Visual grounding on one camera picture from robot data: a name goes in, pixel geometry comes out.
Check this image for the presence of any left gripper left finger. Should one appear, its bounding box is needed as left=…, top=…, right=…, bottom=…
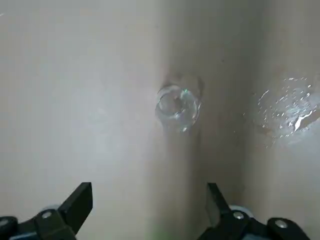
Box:
left=0, top=182, right=93, bottom=240

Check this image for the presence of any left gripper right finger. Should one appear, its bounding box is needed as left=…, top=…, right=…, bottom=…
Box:
left=199, top=182, right=311, bottom=240

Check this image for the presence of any clear glass beaker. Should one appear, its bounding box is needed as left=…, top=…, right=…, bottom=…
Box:
left=154, top=83, right=203, bottom=134

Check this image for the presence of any spilled water puddle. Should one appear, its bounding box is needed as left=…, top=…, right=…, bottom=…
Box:
left=241, top=74, right=320, bottom=151

